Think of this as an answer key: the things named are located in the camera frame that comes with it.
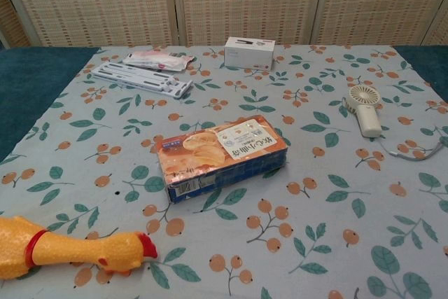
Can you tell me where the pink plastic package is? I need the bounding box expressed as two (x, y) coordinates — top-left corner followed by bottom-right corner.
(122, 50), (196, 73)

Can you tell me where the floral patterned tablecloth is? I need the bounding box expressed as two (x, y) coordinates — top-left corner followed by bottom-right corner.
(0, 45), (448, 299)

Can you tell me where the small white handheld fan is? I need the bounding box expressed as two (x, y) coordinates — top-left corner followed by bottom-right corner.
(346, 84), (382, 138)

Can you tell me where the yellow rubber chicken toy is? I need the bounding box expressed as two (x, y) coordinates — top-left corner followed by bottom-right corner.
(0, 216), (159, 281)

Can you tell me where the white folding laptop stand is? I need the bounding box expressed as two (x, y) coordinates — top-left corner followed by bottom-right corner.
(91, 61), (194, 99)

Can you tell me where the orange cookie box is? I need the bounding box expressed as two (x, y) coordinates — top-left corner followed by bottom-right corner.
(153, 113), (290, 205)

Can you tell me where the white stapler box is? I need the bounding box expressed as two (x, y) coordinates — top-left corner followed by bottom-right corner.
(223, 36), (276, 71)

